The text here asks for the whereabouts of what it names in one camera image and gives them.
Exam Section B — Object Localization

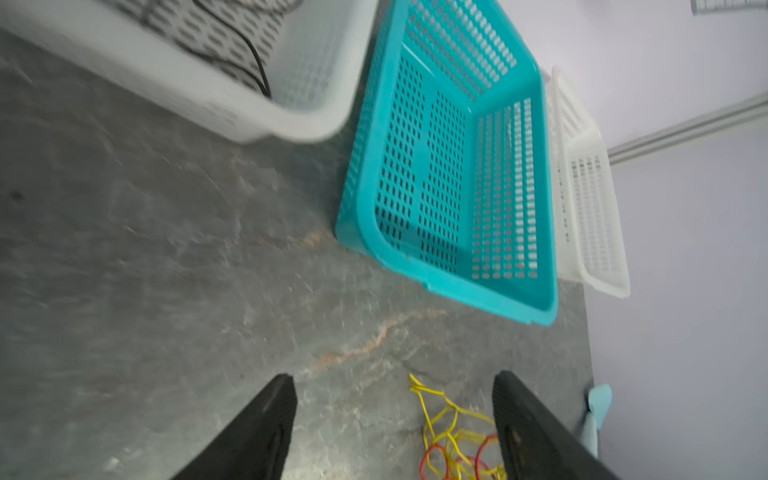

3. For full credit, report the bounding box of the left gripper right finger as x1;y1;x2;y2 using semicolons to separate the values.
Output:
492;371;616;479

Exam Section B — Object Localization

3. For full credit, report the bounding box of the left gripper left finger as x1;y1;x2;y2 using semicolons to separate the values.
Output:
175;373;298;479

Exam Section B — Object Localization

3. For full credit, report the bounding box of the cable bundle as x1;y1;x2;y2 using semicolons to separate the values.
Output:
409;373;508;480

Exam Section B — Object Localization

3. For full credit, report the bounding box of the black cable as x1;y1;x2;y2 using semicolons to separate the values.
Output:
137;0;301;98

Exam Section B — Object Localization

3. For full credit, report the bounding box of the light blue plastic scraper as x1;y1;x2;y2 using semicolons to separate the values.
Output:
580;384;613;458

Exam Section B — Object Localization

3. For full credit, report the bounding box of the right white plastic basket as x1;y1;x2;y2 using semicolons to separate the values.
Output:
545;67;630;298

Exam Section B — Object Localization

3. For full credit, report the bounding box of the white plastic basket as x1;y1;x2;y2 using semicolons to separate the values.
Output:
545;67;630;298
1;1;378;144

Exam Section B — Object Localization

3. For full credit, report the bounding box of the teal plastic basket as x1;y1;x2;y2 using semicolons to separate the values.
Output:
335;1;558;326

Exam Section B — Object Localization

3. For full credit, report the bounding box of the left white plastic basket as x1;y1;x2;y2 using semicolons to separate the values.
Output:
1;1;378;144

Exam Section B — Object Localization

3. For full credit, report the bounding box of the white wire wall shelf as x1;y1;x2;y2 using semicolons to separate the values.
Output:
690;0;767;16

